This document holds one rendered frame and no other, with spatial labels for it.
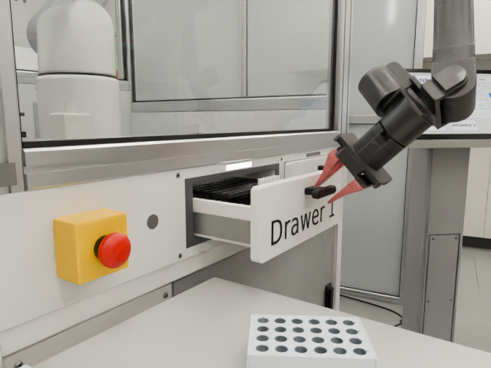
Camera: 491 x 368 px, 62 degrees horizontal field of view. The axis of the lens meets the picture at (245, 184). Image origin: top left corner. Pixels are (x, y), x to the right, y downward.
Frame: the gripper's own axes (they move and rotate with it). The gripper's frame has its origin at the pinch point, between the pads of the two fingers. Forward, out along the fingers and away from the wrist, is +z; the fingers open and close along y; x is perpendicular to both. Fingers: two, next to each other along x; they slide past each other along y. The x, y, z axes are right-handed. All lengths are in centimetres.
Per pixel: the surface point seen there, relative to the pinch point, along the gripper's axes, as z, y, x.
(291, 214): 3.3, -0.6, 8.5
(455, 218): 9, -22, -94
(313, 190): -1.2, 0.3, 6.5
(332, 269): 34, -11, -46
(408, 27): -21, 63, -162
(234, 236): 9.3, 1.2, 15.9
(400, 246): 57, -22, -163
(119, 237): 7.2, 5.2, 36.0
